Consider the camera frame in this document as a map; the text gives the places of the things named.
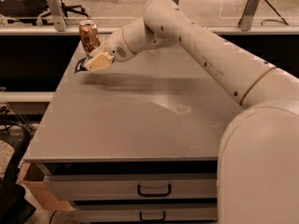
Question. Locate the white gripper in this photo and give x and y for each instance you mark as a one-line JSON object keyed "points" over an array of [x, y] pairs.
{"points": [[114, 48]]}

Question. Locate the blue rxbar blueberry wrapper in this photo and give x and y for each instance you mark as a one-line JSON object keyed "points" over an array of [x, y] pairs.
{"points": [[80, 65]]}

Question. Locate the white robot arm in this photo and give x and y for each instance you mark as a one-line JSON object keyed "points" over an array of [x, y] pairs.
{"points": [[258, 161]]}

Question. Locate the orange crushed soda can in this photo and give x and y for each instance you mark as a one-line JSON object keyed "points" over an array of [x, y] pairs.
{"points": [[88, 33]]}

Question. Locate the black office chair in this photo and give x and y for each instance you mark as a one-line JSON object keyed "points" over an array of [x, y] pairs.
{"points": [[27, 11]]}

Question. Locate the upper grey drawer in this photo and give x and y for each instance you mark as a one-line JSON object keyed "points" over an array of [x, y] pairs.
{"points": [[123, 187]]}

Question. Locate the grey drawer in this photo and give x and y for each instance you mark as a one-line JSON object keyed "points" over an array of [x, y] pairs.
{"points": [[129, 212], [123, 187]]}

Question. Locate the lower grey drawer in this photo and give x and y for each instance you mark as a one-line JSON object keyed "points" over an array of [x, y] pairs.
{"points": [[129, 212]]}

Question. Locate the black chair at left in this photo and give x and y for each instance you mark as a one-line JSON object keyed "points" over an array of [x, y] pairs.
{"points": [[14, 208]]}

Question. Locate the left metal bracket post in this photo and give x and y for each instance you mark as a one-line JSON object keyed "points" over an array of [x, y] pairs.
{"points": [[57, 15]]}

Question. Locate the white horizontal rail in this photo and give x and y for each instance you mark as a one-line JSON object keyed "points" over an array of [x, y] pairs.
{"points": [[25, 97]]}

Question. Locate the right metal bracket post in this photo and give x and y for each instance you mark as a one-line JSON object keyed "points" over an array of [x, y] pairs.
{"points": [[246, 20]]}

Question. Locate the black upper drawer handle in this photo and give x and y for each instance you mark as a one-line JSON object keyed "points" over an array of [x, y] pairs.
{"points": [[154, 192]]}

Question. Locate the black drawer handle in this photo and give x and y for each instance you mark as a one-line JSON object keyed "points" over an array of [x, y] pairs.
{"points": [[155, 217], [154, 192]]}

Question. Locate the black lower drawer handle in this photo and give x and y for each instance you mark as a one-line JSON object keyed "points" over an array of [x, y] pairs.
{"points": [[155, 217]]}

